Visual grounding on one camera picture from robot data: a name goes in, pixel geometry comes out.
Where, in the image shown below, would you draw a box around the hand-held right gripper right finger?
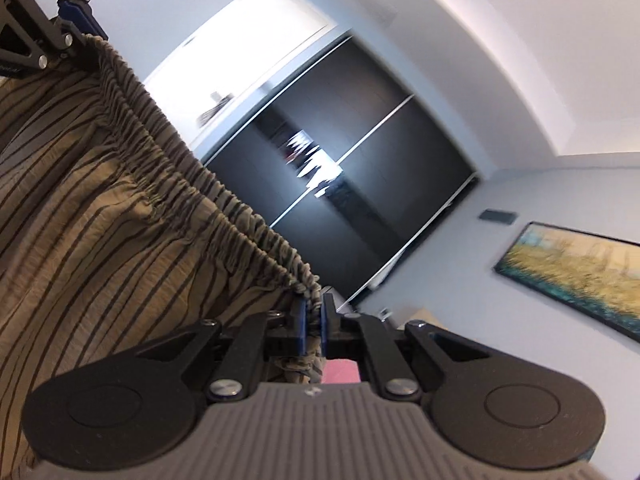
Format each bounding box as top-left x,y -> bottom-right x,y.
322,293 -> 493,403

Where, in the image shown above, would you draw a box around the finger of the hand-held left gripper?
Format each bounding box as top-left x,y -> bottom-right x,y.
0,0 -> 109,80

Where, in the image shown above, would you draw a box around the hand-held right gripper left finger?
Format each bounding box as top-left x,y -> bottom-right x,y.
135,299 -> 307,403

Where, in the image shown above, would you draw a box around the striped olive pants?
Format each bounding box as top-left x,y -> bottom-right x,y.
0,34 -> 323,480

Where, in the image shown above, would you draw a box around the pink pillow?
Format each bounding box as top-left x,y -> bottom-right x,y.
325,358 -> 362,384

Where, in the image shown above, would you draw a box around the black sliding wardrobe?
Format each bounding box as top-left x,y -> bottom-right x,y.
202,35 -> 481,311

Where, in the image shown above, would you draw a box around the framed yellow teal painting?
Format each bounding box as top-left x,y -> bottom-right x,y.
492,221 -> 640,345

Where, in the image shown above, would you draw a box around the dark wall plate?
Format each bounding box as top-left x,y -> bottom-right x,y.
478,208 -> 517,225

